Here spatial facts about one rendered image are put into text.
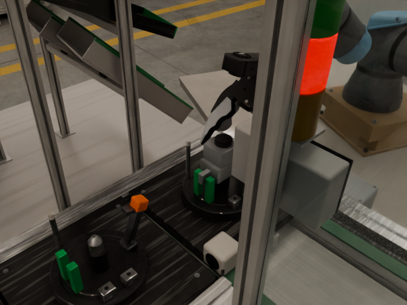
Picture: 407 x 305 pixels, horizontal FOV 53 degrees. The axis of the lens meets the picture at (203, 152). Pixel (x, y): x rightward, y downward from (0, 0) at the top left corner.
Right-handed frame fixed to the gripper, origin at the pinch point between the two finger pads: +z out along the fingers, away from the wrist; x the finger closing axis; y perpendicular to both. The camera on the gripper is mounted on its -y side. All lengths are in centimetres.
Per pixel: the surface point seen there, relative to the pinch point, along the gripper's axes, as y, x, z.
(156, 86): 1.0, 21.1, -4.1
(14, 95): 108, 243, 46
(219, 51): 231, 200, -70
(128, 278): -12.8, -5.7, 21.3
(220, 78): 51, 47, -19
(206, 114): 37, 34, -6
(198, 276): -3.9, -10.3, 17.6
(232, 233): 3.4, -8.0, 10.9
